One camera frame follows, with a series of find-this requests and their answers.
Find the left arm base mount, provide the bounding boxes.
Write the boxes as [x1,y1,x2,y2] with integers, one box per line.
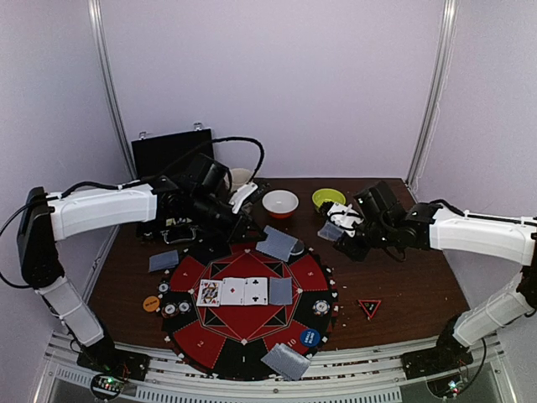
[76,346,150,381]

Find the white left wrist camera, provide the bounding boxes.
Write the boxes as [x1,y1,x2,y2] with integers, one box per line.
[228,182,258,214]

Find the grey card deck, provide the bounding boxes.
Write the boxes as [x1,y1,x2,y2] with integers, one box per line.
[317,221,344,242]

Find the orange big blind button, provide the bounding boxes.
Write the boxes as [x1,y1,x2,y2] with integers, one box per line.
[143,296,160,313]

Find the black red triangular marker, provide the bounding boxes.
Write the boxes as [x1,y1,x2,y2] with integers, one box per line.
[357,300,382,321]

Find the ace of diamonds card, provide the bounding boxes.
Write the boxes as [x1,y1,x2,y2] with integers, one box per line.
[221,277,246,306]

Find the round red black poker mat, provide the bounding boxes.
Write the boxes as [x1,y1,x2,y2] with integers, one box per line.
[160,237,338,380]

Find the queen of hearts card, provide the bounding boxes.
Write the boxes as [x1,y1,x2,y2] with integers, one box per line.
[196,279,222,307]

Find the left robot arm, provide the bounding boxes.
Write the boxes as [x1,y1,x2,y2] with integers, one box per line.
[6,154,258,373]

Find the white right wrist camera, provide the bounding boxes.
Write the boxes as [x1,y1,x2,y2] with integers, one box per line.
[320,201,364,231]

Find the white floral ceramic mug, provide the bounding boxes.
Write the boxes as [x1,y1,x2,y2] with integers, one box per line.
[230,168,253,192]

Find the white orange bowl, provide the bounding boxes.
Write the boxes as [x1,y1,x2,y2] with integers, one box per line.
[262,190,300,219]

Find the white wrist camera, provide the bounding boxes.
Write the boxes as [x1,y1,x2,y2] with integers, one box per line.
[320,201,364,231]
[228,182,258,214]

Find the left aluminium frame post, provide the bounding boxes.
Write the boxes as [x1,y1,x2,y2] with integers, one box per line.
[87,0,137,180]

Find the stack of poker chips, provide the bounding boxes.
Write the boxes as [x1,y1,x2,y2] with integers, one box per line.
[312,300,331,317]

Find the lime green bowl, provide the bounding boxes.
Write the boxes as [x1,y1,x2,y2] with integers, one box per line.
[311,188,347,212]

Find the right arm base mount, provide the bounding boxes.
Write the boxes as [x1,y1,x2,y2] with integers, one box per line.
[400,346,474,379]

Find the black poker chip case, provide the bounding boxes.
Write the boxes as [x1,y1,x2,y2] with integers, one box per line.
[131,124,213,244]

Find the face-down board card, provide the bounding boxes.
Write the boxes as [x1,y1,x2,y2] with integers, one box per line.
[268,277,293,306]
[256,226,298,262]

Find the clear dealer button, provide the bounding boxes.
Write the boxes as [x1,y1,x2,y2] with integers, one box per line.
[289,241,305,256]

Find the left black cable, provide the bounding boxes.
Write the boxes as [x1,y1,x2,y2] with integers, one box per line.
[41,134,266,202]

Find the aluminium frame post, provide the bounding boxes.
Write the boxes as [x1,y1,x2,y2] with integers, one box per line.
[405,0,459,194]
[87,0,137,180]

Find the face-down cards front edge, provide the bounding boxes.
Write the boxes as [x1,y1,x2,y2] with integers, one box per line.
[260,343,313,381]

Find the aluminium front rail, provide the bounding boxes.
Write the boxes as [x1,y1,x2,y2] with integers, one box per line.
[33,331,517,403]

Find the blue small blind button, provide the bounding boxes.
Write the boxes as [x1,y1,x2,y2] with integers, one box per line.
[300,328,321,348]

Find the face-down cards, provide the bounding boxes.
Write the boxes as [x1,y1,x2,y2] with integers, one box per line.
[149,250,180,273]

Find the ace of clubs card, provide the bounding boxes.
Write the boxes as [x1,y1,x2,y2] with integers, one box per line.
[243,277,269,306]

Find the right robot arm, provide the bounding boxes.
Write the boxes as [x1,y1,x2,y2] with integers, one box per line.
[321,181,536,371]

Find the right aluminium frame post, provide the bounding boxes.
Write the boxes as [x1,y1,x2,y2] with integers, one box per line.
[405,0,459,194]

